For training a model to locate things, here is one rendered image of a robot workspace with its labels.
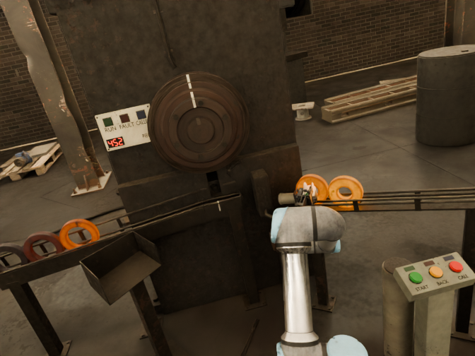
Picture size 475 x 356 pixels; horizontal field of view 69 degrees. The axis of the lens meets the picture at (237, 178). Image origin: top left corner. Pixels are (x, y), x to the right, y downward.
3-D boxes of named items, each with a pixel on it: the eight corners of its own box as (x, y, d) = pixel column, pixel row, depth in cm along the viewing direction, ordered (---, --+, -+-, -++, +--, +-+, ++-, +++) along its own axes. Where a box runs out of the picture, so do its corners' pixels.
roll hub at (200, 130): (177, 163, 161) (160, 104, 149) (236, 150, 162) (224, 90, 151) (177, 167, 156) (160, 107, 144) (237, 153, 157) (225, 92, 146)
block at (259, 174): (256, 209, 192) (248, 170, 182) (270, 205, 193) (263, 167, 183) (260, 218, 182) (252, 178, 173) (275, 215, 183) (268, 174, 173)
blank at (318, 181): (294, 174, 169) (292, 177, 167) (326, 171, 161) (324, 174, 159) (301, 203, 174) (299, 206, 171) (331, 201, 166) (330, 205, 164)
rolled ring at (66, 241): (50, 236, 171) (52, 233, 174) (80, 259, 179) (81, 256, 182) (77, 215, 169) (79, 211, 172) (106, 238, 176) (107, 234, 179)
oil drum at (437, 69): (403, 135, 392) (403, 54, 356) (452, 123, 396) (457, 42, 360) (439, 152, 338) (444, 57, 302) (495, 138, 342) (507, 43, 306)
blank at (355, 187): (326, 176, 161) (324, 179, 159) (360, 173, 153) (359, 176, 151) (332, 205, 167) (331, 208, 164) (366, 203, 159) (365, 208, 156)
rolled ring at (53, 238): (50, 229, 169) (52, 225, 172) (15, 242, 169) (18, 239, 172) (70, 257, 177) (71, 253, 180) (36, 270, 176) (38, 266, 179)
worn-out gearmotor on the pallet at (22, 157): (25, 160, 557) (20, 147, 548) (41, 157, 558) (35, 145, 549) (15, 169, 520) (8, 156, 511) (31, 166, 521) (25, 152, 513)
